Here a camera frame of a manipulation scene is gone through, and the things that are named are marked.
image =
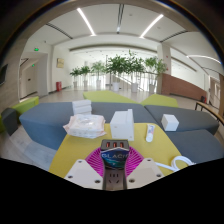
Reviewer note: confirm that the long grey sofa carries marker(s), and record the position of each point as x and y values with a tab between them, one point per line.
43	121

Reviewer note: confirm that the black charger with blue label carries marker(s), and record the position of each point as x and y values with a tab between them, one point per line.
114	156

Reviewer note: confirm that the red bin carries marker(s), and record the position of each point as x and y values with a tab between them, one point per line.
59	86

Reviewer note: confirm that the small white cube box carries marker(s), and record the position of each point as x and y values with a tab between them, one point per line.
170	122

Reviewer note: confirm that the green sofa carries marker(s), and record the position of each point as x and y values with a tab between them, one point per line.
25	106

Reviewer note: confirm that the white tissue pack stack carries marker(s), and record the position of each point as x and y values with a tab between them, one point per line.
81	107

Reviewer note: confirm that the dark grey ottoman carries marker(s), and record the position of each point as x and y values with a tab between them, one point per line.
10	120

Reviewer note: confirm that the green exit sign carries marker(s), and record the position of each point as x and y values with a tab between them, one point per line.
36	49

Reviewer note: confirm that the group of ceiling strip lights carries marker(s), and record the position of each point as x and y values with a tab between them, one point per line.
86	20

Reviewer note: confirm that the wooden bench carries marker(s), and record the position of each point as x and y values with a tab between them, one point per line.
210	110

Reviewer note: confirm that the yellow-green ottoman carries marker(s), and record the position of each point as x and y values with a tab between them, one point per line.
160	100
106	96

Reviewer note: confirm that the group of potted plants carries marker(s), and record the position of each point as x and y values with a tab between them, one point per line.
116	66

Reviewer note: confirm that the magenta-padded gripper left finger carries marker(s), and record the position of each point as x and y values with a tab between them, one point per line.
83	173

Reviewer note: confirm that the framed wall picture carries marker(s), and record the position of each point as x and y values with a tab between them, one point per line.
60	63

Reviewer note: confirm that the wet wipes pack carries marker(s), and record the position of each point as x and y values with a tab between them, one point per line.
85	126

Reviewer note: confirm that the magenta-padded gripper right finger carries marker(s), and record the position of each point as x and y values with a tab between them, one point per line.
145	172

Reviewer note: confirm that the white tube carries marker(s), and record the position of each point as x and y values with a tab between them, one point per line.
150	132

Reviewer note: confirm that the dark wall-mounted screen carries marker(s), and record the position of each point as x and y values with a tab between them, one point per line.
3	75

